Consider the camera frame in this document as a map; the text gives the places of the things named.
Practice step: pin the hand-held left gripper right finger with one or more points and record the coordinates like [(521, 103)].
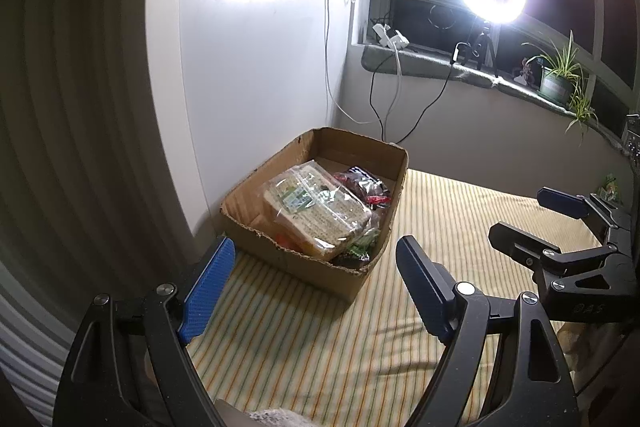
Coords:
[(425, 292)]

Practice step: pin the green printed bag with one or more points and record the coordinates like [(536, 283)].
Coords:
[(611, 187)]

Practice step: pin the white wardrobe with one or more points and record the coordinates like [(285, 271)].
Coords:
[(250, 57)]

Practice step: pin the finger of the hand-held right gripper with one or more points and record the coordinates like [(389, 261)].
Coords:
[(560, 202), (520, 242)]

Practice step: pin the clear bagged bread package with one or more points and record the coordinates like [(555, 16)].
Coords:
[(310, 207)]

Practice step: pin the small white adapter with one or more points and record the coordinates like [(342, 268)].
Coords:
[(456, 54)]

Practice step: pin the brown cardboard box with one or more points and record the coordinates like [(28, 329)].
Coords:
[(320, 277)]

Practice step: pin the small figurine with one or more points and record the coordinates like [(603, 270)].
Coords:
[(525, 69)]

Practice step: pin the white power strip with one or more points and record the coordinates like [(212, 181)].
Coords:
[(392, 39)]

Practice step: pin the potted spider plant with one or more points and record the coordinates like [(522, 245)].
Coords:
[(555, 84)]

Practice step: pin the black tripod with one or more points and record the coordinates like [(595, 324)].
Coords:
[(484, 42)]

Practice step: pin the dark red snack packet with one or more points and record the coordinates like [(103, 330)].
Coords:
[(360, 181)]

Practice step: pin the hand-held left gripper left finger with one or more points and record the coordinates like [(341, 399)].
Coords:
[(207, 292)]

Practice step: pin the green candy packet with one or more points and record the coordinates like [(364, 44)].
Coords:
[(362, 248)]

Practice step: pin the striped blanket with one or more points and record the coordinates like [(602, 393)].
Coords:
[(450, 217)]

